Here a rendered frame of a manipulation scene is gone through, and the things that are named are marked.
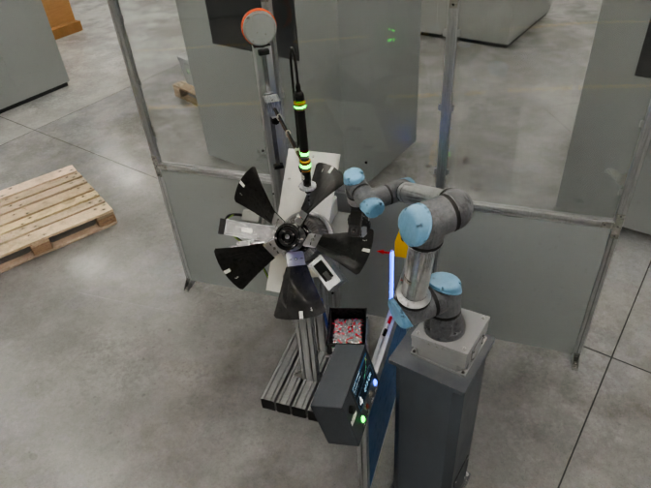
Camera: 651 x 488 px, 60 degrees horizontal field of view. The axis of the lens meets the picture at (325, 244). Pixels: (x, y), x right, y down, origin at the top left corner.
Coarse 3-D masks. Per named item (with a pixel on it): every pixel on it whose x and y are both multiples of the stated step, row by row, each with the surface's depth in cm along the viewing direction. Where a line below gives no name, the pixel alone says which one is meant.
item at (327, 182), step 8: (320, 168) 249; (328, 168) 245; (336, 168) 242; (320, 176) 247; (328, 176) 242; (336, 176) 240; (320, 184) 244; (328, 184) 240; (336, 184) 238; (312, 192) 246; (320, 192) 242; (328, 192) 238; (304, 200) 250; (312, 200) 243; (320, 200) 239; (304, 208) 246; (312, 208) 240
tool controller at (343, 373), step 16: (336, 352) 188; (352, 352) 185; (336, 368) 182; (352, 368) 180; (368, 368) 188; (320, 384) 178; (336, 384) 176; (352, 384) 175; (368, 384) 187; (320, 400) 173; (336, 400) 171; (352, 400) 175; (368, 400) 186; (320, 416) 174; (336, 416) 171; (352, 416) 174; (336, 432) 177; (352, 432) 174
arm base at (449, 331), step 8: (424, 320) 209; (432, 320) 203; (440, 320) 201; (448, 320) 200; (456, 320) 201; (464, 320) 206; (424, 328) 208; (432, 328) 204; (440, 328) 202; (448, 328) 201; (456, 328) 202; (464, 328) 205; (432, 336) 205; (440, 336) 203; (448, 336) 202; (456, 336) 203
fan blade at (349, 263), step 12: (324, 240) 243; (336, 240) 242; (348, 240) 241; (360, 240) 240; (372, 240) 238; (324, 252) 238; (336, 252) 237; (348, 252) 236; (360, 252) 236; (348, 264) 233; (360, 264) 233
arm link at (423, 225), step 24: (408, 216) 161; (432, 216) 159; (456, 216) 162; (408, 240) 165; (432, 240) 163; (408, 264) 177; (432, 264) 176; (408, 288) 183; (408, 312) 189; (432, 312) 193
